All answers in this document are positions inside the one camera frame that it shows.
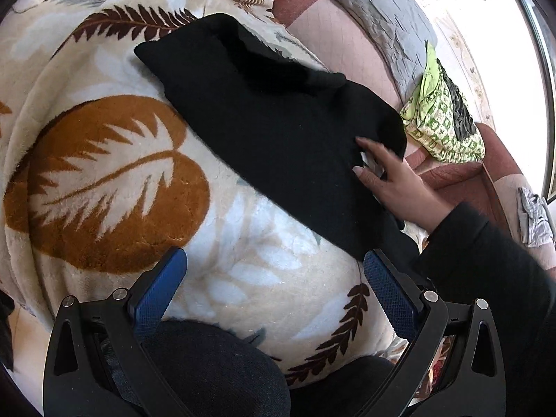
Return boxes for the black pants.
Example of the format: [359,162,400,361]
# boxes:
[135,14,418,267]

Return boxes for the black sleeved right forearm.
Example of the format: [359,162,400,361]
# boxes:
[416,203,555,416]

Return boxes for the person's right hand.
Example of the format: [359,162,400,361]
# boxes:
[352,137,454,234]

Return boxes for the dark clothed knee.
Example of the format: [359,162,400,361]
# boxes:
[143,320,291,417]

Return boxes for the grey white crumpled cloth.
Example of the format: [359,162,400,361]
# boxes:
[516,186,555,247]

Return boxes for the leaf patterned fleece blanket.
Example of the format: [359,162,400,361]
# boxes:
[1,0,404,407]

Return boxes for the pink bed sheet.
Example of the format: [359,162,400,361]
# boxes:
[273,0,529,242]

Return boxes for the green patterned cloth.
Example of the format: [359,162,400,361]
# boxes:
[401,42,485,164]

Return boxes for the grey quilted pillow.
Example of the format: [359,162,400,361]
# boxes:
[335,0,437,102]

